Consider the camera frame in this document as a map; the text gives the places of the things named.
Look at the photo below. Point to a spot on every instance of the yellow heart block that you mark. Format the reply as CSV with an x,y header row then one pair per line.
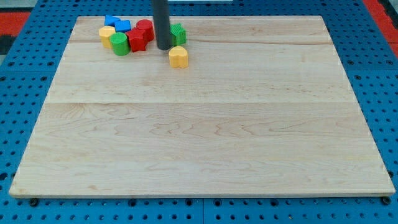
x,y
178,57

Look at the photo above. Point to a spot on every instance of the green star block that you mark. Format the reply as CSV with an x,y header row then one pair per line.
x,y
178,34

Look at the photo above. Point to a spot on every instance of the red star block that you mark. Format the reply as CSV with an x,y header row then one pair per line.
x,y
137,39

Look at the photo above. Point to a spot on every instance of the light wooden board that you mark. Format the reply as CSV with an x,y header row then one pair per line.
x,y
264,109

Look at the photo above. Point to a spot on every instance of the red cylinder block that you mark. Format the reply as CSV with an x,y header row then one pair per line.
x,y
148,28

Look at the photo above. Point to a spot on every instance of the green cylinder block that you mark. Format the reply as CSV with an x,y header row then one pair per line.
x,y
119,43

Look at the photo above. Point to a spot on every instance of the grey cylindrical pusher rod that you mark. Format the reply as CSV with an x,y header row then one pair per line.
x,y
161,19

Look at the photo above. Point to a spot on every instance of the blue cube block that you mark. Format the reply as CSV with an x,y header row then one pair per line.
x,y
122,26

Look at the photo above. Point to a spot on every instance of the yellow hexagon block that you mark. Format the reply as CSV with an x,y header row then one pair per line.
x,y
105,33

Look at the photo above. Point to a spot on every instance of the blue triangle block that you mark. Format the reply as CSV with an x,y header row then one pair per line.
x,y
110,20

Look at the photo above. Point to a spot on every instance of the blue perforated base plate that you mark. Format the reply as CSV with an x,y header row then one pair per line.
x,y
30,65

